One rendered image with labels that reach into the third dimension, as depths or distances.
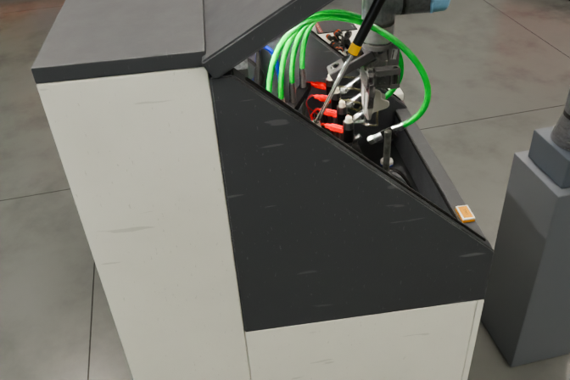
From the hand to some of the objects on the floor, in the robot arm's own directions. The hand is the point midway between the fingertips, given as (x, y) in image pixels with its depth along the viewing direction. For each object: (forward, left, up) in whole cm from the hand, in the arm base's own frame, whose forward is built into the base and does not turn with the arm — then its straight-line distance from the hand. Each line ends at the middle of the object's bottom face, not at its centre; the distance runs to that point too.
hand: (366, 114), depth 149 cm
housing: (+47, -40, -113) cm, 128 cm away
